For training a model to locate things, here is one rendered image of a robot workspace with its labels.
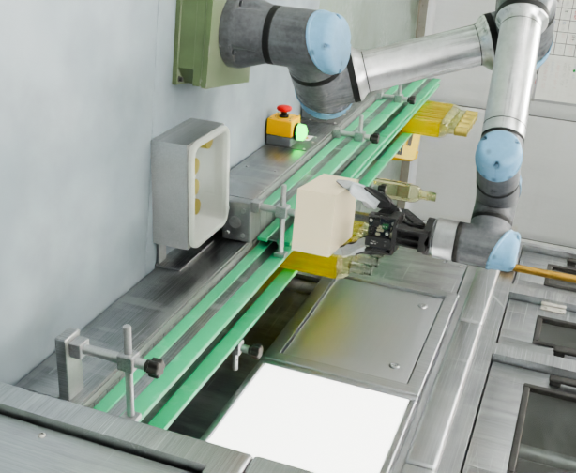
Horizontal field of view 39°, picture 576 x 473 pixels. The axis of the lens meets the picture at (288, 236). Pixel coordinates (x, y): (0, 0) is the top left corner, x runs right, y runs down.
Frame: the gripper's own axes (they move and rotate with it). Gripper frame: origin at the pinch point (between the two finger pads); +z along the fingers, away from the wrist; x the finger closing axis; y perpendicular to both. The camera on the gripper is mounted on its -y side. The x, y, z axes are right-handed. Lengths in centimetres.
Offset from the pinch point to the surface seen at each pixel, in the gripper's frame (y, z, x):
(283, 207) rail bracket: -10.9, 14.2, 3.5
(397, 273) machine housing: -59, -3, 29
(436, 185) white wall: -633, 79, 129
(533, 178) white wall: -630, -9, 107
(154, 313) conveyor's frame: 23.1, 25.6, 18.6
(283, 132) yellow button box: -51, 30, -5
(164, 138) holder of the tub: 8.4, 33.3, -11.2
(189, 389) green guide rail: 28.5, 14.8, 28.7
